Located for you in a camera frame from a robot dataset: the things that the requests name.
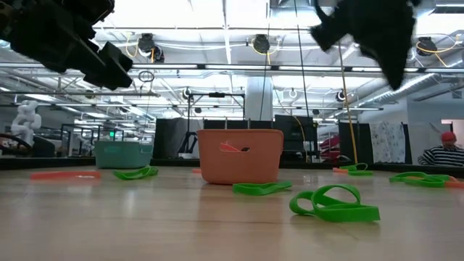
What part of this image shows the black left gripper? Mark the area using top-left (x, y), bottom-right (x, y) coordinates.
top-left (9, 0), bottom-right (134, 91)

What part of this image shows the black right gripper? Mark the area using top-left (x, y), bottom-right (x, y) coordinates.
top-left (310, 0), bottom-right (418, 91)

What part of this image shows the white patterned hanging cloth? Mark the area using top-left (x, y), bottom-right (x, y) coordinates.
top-left (369, 121), bottom-right (407, 164)

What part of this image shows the plain white hanging cloth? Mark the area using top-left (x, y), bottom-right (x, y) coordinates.
top-left (407, 121), bottom-right (452, 167)

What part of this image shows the black partition panel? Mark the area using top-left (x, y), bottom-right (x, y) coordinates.
top-left (338, 122), bottom-right (371, 165)
top-left (154, 117), bottom-right (204, 161)
top-left (273, 115), bottom-right (319, 163)

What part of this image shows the teal plastic basket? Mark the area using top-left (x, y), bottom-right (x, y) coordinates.
top-left (94, 140), bottom-right (154, 170)

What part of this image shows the person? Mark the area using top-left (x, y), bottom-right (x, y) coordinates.
top-left (417, 130), bottom-right (464, 167)

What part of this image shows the white building column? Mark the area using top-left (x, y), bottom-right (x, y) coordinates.
top-left (246, 75), bottom-right (273, 123)

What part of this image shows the orange plastic basket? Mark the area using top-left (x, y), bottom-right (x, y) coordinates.
top-left (196, 128), bottom-right (285, 186)

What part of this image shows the black shelf frame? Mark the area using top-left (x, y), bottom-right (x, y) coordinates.
top-left (59, 123), bottom-right (126, 157)

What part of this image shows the yellow cable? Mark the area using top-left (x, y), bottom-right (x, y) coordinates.
top-left (336, 41), bottom-right (360, 165)

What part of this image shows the black hanging cable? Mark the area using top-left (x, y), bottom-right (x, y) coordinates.
top-left (293, 0), bottom-right (312, 123)

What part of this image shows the black metal gantry frame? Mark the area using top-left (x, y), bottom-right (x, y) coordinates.
top-left (186, 91), bottom-right (247, 154)

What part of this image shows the black aluminium table frame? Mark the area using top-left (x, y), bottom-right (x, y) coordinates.
top-left (0, 155), bottom-right (464, 179)

